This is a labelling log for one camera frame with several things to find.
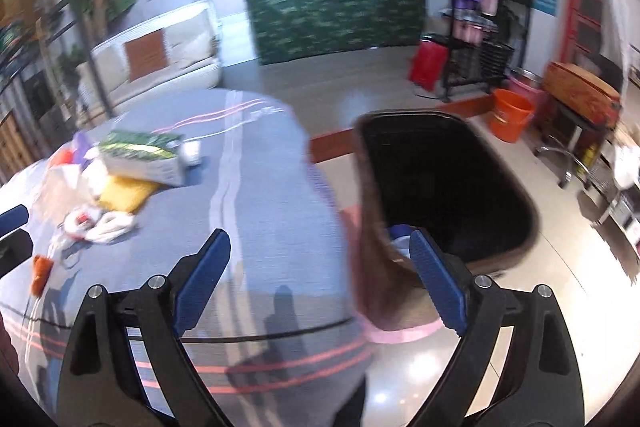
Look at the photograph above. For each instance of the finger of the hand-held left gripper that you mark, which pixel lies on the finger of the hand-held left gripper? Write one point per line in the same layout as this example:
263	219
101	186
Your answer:
12	217
15	252

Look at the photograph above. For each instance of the small white container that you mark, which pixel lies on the small white container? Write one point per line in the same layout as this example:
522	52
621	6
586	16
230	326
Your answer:
191	153

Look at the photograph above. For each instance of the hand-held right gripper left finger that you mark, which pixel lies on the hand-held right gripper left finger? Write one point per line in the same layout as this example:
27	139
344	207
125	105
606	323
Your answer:
202	282

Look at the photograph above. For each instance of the pink bucket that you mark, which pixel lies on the pink bucket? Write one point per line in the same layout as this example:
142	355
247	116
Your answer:
535	97

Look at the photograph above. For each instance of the orange sofa cushion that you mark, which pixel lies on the orange sofa cushion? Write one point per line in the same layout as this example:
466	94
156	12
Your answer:
145	54

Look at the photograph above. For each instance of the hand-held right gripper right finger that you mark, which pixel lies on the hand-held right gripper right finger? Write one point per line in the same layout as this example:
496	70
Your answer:
440	287

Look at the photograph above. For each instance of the wooden lattice cabinet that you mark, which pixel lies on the wooden lattice cabinet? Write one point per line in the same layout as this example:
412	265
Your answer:
10	147

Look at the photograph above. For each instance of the black metal railing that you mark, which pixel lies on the black metal railing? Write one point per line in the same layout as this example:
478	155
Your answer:
95	72

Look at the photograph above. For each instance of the white tissue wad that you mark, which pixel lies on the white tissue wad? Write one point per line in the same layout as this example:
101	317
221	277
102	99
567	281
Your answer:
112	224

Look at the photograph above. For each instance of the white wicker sofa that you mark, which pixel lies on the white wicker sofa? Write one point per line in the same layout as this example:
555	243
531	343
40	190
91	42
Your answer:
150	92

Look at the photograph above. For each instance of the purple clear plastic bag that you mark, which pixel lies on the purple clear plastic bag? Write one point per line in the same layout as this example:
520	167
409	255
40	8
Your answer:
82	148

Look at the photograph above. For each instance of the wooden seat metal chair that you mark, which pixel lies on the wooden seat metal chair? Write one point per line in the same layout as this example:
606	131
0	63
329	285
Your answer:
575	87

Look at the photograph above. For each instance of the orange bucket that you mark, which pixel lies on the orange bucket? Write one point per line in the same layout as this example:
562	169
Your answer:
510	117

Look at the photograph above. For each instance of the green patterned counter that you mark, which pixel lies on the green patterned counter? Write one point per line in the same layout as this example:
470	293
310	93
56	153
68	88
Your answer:
335	22

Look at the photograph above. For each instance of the dark brown trash bin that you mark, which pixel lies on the dark brown trash bin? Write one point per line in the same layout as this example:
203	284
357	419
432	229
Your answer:
450	187

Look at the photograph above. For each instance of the red bag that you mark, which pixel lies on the red bag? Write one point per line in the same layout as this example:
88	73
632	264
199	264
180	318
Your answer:
429	64

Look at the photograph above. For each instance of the green white carton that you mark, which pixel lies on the green white carton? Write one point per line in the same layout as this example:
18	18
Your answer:
145	157

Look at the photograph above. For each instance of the beige sofa cushion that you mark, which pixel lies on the beige sofa cushion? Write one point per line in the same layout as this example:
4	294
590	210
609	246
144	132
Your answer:
190	39

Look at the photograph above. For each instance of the yellow packet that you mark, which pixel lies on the yellow packet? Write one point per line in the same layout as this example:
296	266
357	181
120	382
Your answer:
125	194

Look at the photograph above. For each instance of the black metal rack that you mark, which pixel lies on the black metal rack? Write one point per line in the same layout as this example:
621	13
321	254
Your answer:
470	67

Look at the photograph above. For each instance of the red white wrapper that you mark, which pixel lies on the red white wrapper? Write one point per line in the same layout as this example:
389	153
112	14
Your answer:
80	219

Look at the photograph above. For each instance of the orange wrapper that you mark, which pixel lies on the orange wrapper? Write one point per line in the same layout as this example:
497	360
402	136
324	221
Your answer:
42	269

